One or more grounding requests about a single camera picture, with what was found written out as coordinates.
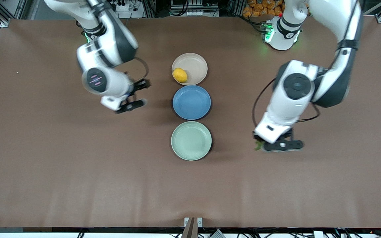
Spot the orange snack packets pile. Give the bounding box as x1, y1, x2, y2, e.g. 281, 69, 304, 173
242, 0, 284, 18

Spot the beige round plate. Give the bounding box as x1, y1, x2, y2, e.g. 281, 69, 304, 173
172, 53, 208, 86

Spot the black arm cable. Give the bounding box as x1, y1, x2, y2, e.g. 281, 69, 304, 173
252, 78, 320, 129
133, 57, 150, 83

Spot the white power strip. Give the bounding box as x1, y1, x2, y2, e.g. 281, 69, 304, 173
111, 0, 145, 19

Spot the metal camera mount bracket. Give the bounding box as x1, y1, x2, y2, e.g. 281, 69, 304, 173
184, 217, 203, 238

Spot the blue round plate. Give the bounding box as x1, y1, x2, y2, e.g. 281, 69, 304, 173
173, 85, 211, 120

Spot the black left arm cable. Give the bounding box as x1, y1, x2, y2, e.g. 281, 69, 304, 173
252, 78, 320, 129

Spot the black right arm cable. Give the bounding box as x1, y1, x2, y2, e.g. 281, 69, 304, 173
133, 57, 150, 83

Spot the brown table cover sheet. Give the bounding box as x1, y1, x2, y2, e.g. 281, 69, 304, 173
0, 17, 381, 229

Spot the pale green round plate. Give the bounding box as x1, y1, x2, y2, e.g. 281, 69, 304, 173
171, 121, 212, 161

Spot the electronics rack with cables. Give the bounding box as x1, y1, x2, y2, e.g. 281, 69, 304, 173
170, 0, 220, 17

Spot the yellow lemon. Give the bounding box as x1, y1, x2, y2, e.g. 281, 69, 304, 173
173, 68, 188, 83

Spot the black base cable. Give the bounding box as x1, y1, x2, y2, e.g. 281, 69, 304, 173
242, 15, 267, 33

